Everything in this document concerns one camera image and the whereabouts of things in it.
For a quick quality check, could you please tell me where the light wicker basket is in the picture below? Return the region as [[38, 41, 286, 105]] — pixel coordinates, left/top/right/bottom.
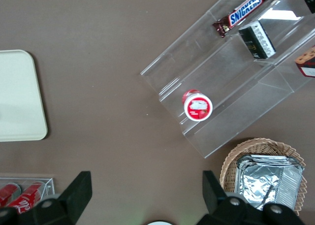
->
[[220, 137, 308, 217]]

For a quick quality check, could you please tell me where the clear acrylic bottle rack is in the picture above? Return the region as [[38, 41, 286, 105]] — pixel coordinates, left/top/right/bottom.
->
[[0, 177, 55, 211]]

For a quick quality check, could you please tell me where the clear acrylic stepped display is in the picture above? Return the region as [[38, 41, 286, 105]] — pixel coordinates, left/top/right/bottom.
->
[[140, 0, 315, 159]]

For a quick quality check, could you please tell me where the red gum bottle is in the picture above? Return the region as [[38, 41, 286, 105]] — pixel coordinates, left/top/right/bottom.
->
[[182, 89, 213, 122]]

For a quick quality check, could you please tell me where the cream plastic tray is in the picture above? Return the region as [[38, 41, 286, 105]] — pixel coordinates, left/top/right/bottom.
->
[[0, 49, 48, 142]]

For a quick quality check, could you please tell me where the red cookie box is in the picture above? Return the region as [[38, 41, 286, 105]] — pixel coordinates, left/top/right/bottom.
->
[[294, 45, 315, 77]]

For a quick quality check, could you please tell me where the red cola bottle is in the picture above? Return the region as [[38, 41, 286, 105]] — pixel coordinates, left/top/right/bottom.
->
[[4, 182, 46, 215], [0, 183, 23, 207]]

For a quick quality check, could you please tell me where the Snickers bar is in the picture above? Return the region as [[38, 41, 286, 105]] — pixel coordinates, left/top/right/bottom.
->
[[212, 0, 273, 38]]

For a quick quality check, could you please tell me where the silver foil tray stack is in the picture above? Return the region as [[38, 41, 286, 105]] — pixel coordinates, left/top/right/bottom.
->
[[235, 154, 306, 211]]

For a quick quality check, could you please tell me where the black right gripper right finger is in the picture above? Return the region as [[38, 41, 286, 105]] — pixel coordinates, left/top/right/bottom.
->
[[196, 170, 307, 225]]

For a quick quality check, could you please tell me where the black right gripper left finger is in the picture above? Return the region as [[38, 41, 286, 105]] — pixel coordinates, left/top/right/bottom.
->
[[0, 170, 93, 225]]

